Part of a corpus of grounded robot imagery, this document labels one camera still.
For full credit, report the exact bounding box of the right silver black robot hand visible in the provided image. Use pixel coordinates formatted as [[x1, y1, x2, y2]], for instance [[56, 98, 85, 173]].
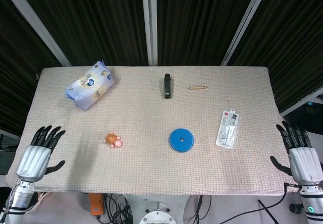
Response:
[[270, 121, 323, 186]]

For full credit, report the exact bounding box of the clear packaged cable pouch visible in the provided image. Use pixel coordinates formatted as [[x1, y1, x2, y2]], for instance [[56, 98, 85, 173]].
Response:
[[216, 109, 240, 149]]

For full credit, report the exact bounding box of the black monitor device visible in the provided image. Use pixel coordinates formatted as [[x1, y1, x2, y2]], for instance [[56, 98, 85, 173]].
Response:
[[285, 100, 323, 135]]

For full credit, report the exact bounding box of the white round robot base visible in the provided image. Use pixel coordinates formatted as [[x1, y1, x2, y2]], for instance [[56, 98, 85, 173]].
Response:
[[122, 194, 195, 224]]

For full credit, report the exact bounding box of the orange power strip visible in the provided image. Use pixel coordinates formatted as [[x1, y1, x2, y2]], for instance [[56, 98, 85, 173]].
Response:
[[88, 193, 104, 216]]

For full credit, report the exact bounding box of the orange pink toy figure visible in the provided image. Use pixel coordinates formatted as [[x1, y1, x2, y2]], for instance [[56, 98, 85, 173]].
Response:
[[103, 132, 124, 148]]

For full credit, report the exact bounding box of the black cable bundle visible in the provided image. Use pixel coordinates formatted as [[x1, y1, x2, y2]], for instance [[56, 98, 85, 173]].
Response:
[[97, 193, 133, 224]]

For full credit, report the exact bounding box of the beige textured table mat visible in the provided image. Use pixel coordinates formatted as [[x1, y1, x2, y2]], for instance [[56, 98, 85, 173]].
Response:
[[5, 66, 300, 196]]

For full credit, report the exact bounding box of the grey metal frame post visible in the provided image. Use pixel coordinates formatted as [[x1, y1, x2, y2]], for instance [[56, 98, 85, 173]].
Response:
[[0, 0, 72, 67], [220, 0, 272, 67], [140, 0, 158, 67]]

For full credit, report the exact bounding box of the black stapler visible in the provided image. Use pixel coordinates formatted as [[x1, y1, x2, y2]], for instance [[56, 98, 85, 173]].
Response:
[[164, 73, 173, 99]]

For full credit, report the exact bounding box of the blue round disc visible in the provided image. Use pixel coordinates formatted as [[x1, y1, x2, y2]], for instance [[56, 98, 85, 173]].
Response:
[[169, 128, 195, 154]]

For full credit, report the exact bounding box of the blue white snack bag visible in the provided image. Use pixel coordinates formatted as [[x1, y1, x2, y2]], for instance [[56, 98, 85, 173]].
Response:
[[65, 60, 116, 111]]

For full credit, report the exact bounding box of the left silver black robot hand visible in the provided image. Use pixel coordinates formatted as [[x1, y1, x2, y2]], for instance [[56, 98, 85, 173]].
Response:
[[16, 126, 67, 183]]

